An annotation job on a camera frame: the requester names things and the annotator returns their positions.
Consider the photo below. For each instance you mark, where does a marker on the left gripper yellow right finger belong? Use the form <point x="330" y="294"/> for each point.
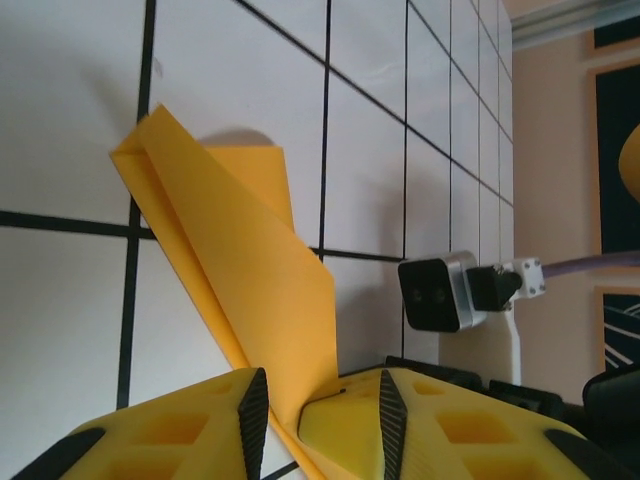
<point x="475" y="440"/>

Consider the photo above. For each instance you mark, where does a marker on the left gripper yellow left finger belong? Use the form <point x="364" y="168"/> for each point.
<point x="165" y="440"/>

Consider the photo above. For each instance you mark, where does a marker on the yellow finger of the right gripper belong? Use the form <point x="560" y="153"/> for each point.
<point x="340" y="430"/>

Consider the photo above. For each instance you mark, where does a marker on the wall panel pink leaf outlines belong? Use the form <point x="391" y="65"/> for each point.
<point x="625" y="330"/>

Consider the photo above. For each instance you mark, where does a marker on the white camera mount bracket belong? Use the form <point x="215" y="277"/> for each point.
<point x="531" y="277"/>

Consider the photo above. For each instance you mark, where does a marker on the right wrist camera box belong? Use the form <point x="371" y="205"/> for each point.
<point x="430" y="295"/>

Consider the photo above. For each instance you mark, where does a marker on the wall panel orange oval fern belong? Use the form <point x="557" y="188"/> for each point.
<point x="615" y="100"/>

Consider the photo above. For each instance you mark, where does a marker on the aluminium frame post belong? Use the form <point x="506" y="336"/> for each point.
<point x="575" y="20"/>

